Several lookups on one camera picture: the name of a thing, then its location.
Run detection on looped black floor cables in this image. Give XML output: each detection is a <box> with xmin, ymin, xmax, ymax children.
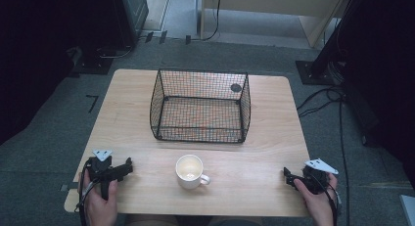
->
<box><xmin>296</xmin><ymin>85</ymin><xmax>346</xmax><ymax>118</ymax></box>

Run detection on black flat stand base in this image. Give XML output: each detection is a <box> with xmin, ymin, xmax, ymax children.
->
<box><xmin>69</xmin><ymin>46</ymin><xmax>115</xmax><ymax>76</ymax></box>

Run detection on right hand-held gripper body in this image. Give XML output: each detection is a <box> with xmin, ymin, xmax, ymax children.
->
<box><xmin>300</xmin><ymin>158</ymin><xmax>340</xmax><ymax>196</ymax></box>

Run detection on light wooden furniture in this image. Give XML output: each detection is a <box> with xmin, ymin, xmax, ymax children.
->
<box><xmin>199</xmin><ymin>0</ymin><xmax>347</xmax><ymax>48</ymax></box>

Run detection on dark curtain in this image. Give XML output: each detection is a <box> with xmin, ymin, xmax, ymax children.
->
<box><xmin>0</xmin><ymin>0</ymin><xmax>128</xmax><ymax>146</ymax></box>
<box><xmin>336</xmin><ymin>0</ymin><xmax>415</xmax><ymax>188</ymax></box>

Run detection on person's right hand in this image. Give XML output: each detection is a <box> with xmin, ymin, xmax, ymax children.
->
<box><xmin>293</xmin><ymin>172</ymin><xmax>340</xmax><ymax>226</ymax></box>

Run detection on white ceramic mug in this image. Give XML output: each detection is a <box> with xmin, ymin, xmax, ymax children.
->
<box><xmin>175</xmin><ymin>154</ymin><xmax>211</xmax><ymax>191</ymax></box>

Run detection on person's left hand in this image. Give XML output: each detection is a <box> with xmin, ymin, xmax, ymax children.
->
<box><xmin>81</xmin><ymin>178</ymin><xmax>119</xmax><ymax>226</ymax></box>

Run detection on black stand with square base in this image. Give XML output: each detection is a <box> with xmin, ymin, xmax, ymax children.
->
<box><xmin>295</xmin><ymin>0</ymin><xmax>348</xmax><ymax>87</ymax></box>

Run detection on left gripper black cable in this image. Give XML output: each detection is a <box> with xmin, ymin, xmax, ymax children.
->
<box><xmin>75</xmin><ymin>162</ymin><xmax>92</xmax><ymax>226</ymax></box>

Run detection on black wire mesh basket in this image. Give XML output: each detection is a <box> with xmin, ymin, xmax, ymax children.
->
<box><xmin>149</xmin><ymin>68</ymin><xmax>252</xmax><ymax>144</ymax></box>

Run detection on black cabinet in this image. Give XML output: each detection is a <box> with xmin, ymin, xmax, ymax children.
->
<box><xmin>112</xmin><ymin>0</ymin><xmax>150</xmax><ymax>49</ymax></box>

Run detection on pale flat object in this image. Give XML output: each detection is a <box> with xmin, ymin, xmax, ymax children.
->
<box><xmin>399</xmin><ymin>194</ymin><xmax>415</xmax><ymax>226</ymax></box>

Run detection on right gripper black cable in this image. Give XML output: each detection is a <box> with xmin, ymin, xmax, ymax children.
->
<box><xmin>326</xmin><ymin>181</ymin><xmax>342</xmax><ymax>226</ymax></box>

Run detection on hanging black cable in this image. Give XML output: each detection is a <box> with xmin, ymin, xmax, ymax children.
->
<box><xmin>190</xmin><ymin>0</ymin><xmax>223</xmax><ymax>42</ymax></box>

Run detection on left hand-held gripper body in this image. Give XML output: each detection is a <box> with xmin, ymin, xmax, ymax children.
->
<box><xmin>85</xmin><ymin>149</ymin><xmax>115</xmax><ymax>201</ymax></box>

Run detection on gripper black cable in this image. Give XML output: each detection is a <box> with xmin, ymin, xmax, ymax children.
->
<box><xmin>326</xmin><ymin>181</ymin><xmax>342</xmax><ymax>226</ymax></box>
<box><xmin>75</xmin><ymin>162</ymin><xmax>92</xmax><ymax>226</ymax></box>

